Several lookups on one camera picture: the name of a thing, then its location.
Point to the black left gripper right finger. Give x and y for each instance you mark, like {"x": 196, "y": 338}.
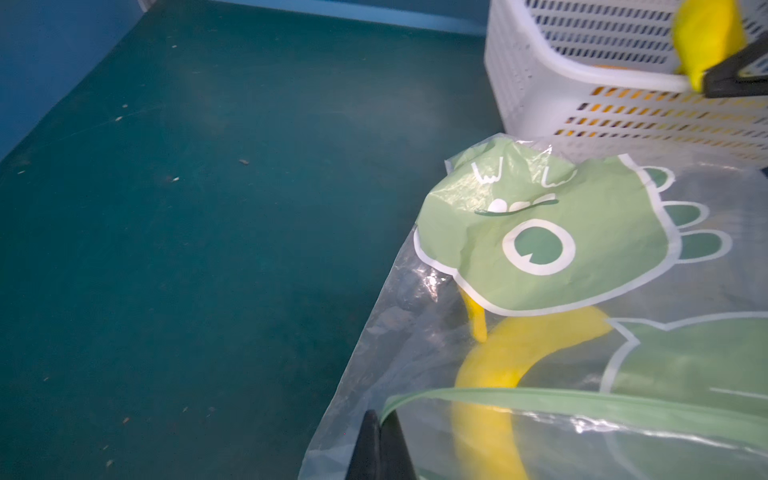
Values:
{"x": 394, "y": 458}

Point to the yellow banana bunch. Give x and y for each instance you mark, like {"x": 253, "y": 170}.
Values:
{"x": 483, "y": 435}

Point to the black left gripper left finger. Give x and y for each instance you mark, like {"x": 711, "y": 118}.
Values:
{"x": 365, "y": 462}

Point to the white perforated plastic basket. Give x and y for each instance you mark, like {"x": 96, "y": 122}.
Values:
{"x": 596, "y": 78}

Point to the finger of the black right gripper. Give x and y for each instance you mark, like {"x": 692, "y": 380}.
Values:
{"x": 725, "y": 80}

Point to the green printed zip-top bag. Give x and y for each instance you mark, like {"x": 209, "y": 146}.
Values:
{"x": 670, "y": 244}

